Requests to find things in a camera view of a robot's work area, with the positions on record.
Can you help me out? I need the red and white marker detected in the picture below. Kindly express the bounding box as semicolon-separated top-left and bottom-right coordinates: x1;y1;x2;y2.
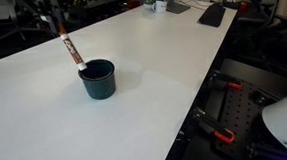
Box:
56;21;89;73

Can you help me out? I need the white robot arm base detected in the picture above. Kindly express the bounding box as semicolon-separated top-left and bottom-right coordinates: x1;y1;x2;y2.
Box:
259;87;287;160

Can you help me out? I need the dark blue speckled mug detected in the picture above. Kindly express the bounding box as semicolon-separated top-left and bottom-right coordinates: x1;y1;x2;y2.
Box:
76;58;118;102

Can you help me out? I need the white coffee mug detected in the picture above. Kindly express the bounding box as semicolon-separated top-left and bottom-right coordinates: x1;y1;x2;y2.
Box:
151;0;169;14

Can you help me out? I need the green and white cup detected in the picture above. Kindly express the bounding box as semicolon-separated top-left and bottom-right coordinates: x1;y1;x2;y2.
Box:
143;0;159;11

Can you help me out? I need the grey monitor stand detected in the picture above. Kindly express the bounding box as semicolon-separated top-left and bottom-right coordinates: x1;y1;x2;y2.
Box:
165;0;191;15

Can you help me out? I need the black flat pouch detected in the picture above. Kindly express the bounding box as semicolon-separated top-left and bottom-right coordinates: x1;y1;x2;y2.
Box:
196;1;228;30

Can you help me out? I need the black orange bar clamp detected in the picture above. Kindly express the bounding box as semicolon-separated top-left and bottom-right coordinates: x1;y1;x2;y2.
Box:
208;68;244;93
192;105;237;147

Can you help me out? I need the small red object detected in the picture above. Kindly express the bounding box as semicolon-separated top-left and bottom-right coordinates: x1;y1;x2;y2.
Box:
239;1;249;12

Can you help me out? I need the black perforated mounting board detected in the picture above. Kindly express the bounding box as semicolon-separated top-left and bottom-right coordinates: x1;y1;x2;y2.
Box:
172;54;287;160

